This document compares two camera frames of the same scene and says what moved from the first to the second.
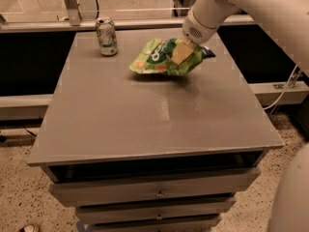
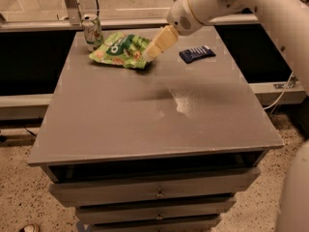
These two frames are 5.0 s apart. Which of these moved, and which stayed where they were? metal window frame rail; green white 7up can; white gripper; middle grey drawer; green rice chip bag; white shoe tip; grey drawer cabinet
Moved: green white 7up can; white gripper; green rice chip bag
Stayed: metal window frame rail; grey drawer cabinet; white shoe tip; middle grey drawer
